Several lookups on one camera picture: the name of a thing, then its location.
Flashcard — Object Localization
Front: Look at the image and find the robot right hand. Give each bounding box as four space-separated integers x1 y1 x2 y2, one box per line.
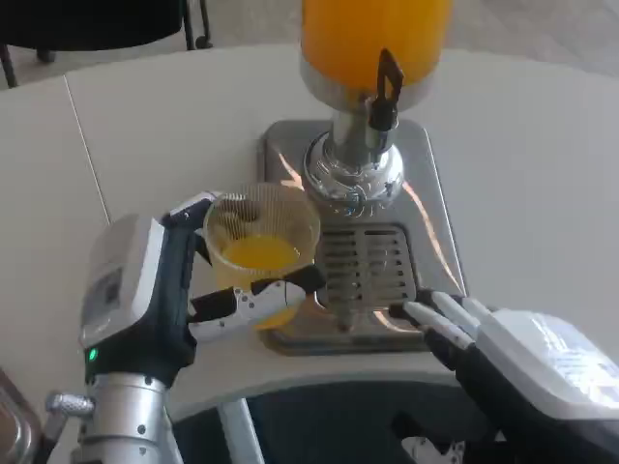
389 288 619 464

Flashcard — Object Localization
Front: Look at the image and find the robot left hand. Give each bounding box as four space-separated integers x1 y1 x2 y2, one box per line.
78 190 326 388

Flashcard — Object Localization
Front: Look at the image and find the clear ribbed glass cup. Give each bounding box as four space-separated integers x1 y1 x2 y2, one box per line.
202 182 322 331

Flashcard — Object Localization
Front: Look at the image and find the white table leg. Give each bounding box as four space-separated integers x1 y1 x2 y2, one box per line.
216 400 257 464

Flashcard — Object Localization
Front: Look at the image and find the steel tray corner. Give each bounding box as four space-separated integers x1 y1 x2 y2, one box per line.
0 366 43 464

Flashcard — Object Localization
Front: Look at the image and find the steel drip tray base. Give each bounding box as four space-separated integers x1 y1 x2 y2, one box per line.
259 119 469 358

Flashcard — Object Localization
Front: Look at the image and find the steel slotted drip grid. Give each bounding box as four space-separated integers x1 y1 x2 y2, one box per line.
316 222 420 308

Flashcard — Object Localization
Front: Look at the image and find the black tap lever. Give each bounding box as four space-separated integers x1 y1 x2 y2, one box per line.
368 47 405 131

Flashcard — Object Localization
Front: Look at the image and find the black chair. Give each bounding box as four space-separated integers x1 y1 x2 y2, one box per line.
0 0 214 89

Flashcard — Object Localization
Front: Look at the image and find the orange juice dispenser steel stand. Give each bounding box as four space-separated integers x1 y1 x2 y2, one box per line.
298 0 455 221

